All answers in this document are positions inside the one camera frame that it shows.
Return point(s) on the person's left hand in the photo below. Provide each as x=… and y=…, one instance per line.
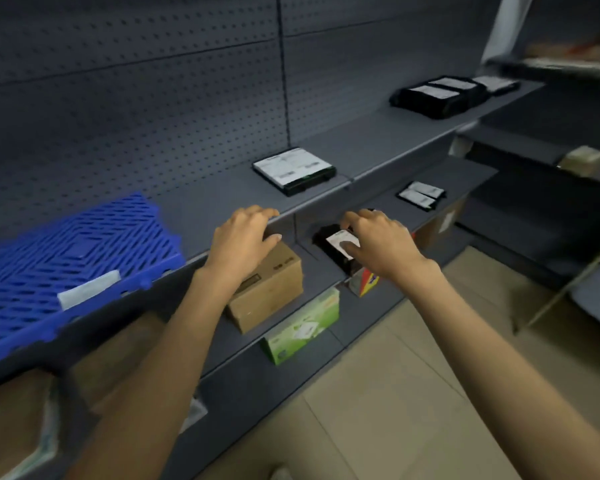
x=237, y=247

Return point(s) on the person's right hand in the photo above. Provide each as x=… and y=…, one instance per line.
x=387, y=249

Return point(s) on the person's right thumb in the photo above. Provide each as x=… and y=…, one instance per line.
x=354, y=250

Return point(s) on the person's left thumb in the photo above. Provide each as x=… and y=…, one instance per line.
x=272, y=240

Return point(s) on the black packet with white label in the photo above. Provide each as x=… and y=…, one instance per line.
x=332, y=244

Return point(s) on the person's right forearm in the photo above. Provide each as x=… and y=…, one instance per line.
x=495, y=364

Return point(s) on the person's left forearm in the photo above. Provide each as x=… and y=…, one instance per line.
x=145, y=379

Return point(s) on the red and yellow carton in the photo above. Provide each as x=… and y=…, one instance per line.
x=366, y=284

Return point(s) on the brown cardboard box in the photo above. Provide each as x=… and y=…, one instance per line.
x=275, y=289

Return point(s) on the flat black box white label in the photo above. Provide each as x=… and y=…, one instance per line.
x=292, y=169

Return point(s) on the small black packet white label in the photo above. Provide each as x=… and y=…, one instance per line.
x=427, y=188
x=416, y=198

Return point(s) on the cardboard box with white sticker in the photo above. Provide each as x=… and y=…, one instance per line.
x=442, y=224

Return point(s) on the green and white carton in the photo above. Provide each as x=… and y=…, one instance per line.
x=302, y=329

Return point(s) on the dark grey pegboard shelf unit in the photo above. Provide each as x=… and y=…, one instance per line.
x=180, y=144

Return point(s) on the large black package white label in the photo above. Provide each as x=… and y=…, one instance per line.
x=460, y=89
x=425, y=99

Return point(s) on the plain cardboard box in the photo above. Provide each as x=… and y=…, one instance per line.
x=120, y=354

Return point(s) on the blue plastic grid tile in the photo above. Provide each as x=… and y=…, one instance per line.
x=80, y=274

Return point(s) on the dark grey side shelf unit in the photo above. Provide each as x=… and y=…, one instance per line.
x=545, y=159

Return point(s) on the thin black package white label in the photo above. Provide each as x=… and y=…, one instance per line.
x=497, y=84

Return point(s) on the beige carton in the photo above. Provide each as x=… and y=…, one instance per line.
x=584, y=160

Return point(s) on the flat brown and white packages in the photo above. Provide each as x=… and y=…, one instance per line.
x=570, y=57

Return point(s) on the large open cardboard box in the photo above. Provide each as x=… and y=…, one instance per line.
x=15, y=424

